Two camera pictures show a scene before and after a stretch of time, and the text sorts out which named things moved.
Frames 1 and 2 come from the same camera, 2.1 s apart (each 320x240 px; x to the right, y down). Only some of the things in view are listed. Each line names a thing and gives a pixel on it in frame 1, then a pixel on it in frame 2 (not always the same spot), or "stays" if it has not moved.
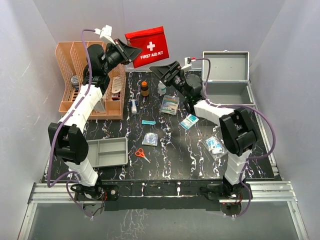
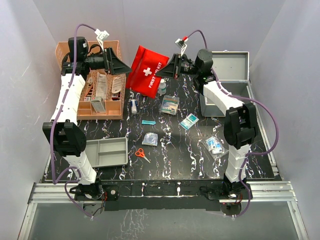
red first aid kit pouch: (153, 43) to (143, 79)
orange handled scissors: (140, 153) stays
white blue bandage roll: (133, 104) stays
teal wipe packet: (150, 122) stays
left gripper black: (132, 52) to (117, 66)
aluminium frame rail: (280, 191) stays
